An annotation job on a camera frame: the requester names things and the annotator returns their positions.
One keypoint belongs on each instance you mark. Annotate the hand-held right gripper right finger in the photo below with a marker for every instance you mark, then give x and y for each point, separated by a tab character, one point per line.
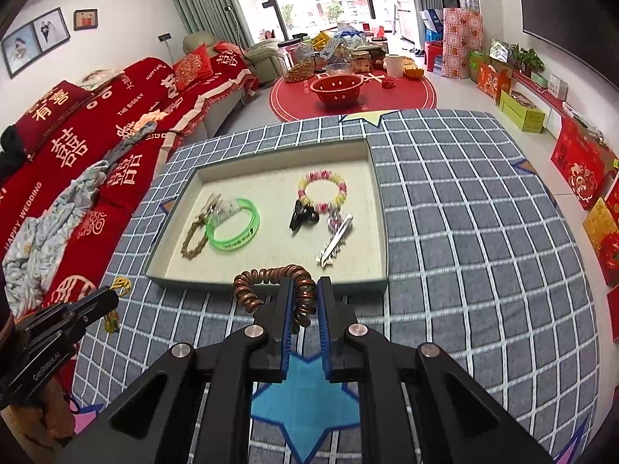
323	328

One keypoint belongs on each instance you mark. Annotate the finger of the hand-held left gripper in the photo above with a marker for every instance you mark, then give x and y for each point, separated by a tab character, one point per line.
92	304
63	336

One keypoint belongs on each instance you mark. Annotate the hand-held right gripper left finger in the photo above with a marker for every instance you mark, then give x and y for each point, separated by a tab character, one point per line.
289	319

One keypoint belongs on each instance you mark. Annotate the grey-green shallow tray box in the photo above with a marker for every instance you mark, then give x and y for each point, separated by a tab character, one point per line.
271	251

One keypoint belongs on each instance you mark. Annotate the beige rabbit hair clip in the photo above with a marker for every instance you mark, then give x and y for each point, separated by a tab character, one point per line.
333	246

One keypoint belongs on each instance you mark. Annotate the silver rhinestone hair clip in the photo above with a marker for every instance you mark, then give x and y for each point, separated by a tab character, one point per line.
333	222

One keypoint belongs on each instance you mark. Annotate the green translucent bangle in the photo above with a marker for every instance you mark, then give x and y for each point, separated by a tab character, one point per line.
213	234

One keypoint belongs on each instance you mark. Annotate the pale blue crumpled blanket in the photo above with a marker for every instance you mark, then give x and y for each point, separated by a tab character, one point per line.
53	222

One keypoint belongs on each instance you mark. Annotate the black hair claw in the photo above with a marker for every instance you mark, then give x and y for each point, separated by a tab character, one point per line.
300	215

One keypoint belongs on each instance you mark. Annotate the grey plaid table cover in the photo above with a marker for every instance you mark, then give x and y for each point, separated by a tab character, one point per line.
459	251

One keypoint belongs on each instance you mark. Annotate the red long pillow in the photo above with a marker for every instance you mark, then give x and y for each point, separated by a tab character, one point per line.
48	111

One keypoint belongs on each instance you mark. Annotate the red sofa with cushions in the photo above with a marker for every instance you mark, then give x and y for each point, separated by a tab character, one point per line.
130	101

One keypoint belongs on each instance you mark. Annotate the red colander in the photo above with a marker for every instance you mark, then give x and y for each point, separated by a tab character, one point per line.
336	91

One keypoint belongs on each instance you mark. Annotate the red square cushion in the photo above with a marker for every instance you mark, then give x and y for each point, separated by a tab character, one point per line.
192	67

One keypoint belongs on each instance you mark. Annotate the large framed photo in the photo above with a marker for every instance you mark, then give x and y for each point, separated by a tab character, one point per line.
51	29
19	53

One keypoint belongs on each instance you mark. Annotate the beige armchair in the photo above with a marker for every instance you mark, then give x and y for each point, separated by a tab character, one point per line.
263	58

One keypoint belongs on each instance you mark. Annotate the orange bowl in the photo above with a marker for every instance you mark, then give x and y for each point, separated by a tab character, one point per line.
414	72

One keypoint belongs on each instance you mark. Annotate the grey-green armchair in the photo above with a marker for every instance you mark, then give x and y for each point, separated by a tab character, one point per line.
199	43

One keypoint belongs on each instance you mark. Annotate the small framed photo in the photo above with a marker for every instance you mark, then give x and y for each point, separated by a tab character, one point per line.
85	19

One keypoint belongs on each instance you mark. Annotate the red plastic stool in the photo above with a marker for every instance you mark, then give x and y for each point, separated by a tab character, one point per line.
434	55

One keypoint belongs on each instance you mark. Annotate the green gift box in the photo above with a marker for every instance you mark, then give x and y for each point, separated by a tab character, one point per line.
522	111

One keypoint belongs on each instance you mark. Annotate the red gift box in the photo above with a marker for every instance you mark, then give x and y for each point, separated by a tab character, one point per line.
580	164

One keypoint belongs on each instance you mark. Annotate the blue and white bag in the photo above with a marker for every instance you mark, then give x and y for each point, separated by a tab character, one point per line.
432	24

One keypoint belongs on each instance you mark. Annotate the green curtain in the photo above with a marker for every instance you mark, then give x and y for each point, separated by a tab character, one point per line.
208	0

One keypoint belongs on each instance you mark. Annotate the green potted plant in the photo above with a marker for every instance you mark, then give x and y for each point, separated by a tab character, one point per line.
527	60

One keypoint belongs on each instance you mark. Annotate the dark wall television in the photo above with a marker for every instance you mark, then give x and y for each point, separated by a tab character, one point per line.
570	5

